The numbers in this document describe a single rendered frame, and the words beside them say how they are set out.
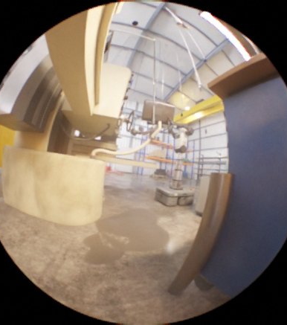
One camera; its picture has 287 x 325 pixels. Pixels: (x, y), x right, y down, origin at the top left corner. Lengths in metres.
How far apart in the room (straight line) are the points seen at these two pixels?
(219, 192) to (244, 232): 0.17
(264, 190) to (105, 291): 0.70
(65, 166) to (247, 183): 1.00
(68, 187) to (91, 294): 0.73
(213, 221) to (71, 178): 0.87
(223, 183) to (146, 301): 0.58
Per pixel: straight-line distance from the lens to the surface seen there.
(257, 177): 0.36
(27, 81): 0.81
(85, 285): 0.65
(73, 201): 0.92
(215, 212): 0.31
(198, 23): 8.50
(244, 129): 0.40
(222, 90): 0.50
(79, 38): 0.54
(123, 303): 0.60
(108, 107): 1.16
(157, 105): 1.12
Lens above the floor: 0.58
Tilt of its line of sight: 3 degrees up
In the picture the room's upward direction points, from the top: 7 degrees clockwise
